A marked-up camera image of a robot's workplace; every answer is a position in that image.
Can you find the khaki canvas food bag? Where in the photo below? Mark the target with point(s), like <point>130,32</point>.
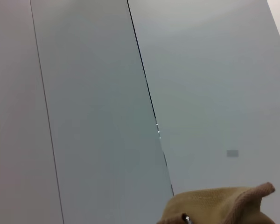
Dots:
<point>214,205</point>

